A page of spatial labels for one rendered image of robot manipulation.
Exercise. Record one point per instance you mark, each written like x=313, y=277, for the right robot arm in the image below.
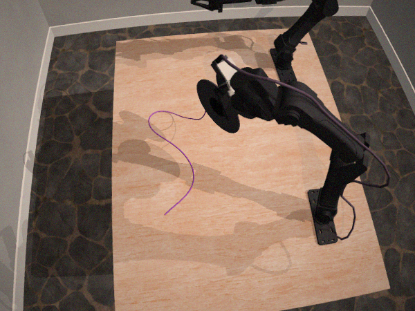
x=286, y=43

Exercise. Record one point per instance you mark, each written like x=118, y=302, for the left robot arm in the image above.
x=263, y=99

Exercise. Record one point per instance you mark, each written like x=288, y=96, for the black and grey cable reel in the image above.
x=209, y=100

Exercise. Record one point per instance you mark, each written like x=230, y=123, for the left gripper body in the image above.
x=232, y=104

